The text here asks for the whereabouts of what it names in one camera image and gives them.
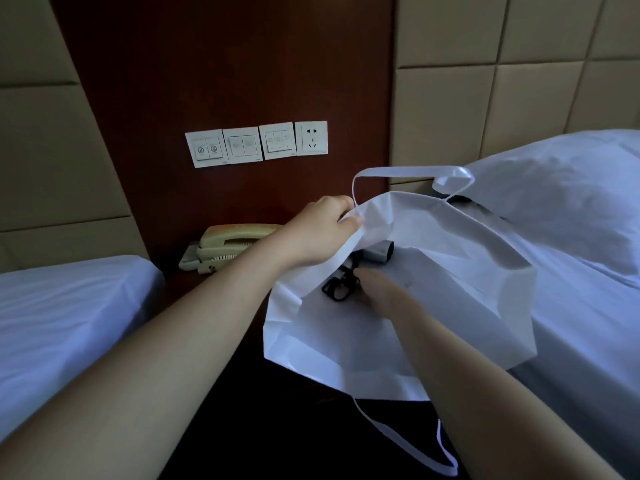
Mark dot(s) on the person's left hand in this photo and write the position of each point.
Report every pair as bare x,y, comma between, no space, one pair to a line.
310,234

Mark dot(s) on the person's right hand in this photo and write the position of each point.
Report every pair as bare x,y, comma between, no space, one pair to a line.
387,294

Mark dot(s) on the person's left thumb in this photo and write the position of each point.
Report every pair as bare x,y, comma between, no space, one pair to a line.
352,223

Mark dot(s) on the person's right fingers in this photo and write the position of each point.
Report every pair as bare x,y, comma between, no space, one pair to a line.
370,280

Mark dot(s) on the white paper bag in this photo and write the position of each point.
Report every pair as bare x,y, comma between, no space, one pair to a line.
440,304

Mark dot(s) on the person's right forearm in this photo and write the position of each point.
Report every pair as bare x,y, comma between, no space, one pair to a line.
480,394

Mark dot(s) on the person's left forearm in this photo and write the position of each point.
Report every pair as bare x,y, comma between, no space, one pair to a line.
150,354

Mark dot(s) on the grey power adapter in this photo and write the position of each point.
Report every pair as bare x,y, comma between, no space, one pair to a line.
378,252

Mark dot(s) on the dark wooden nightstand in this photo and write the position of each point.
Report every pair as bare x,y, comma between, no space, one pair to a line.
290,424

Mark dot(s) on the white pillow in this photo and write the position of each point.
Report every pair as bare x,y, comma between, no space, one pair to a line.
565,194

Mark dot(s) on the beige padded headboard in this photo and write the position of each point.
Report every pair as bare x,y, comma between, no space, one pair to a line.
500,69
50,134

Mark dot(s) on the bed with white sheet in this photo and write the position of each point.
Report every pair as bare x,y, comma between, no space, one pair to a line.
590,344
60,314

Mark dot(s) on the white wall socket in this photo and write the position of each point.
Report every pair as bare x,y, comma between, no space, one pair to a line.
311,137

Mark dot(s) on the white three-rocker switch panel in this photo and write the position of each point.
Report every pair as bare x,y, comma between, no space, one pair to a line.
278,140

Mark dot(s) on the white two-rocker switch panel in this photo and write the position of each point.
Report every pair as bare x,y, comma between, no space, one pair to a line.
242,144

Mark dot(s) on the white two-button switch panel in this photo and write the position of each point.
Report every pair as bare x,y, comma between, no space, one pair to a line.
206,148

